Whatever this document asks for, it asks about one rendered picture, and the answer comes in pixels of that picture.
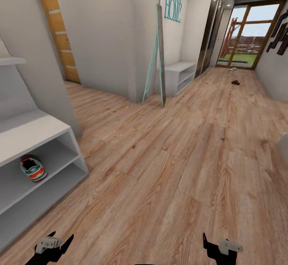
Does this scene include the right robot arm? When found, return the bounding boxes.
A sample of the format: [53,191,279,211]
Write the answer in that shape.
[203,233,243,265]

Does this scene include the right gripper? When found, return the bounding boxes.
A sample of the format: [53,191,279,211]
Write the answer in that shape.
[203,233,237,265]

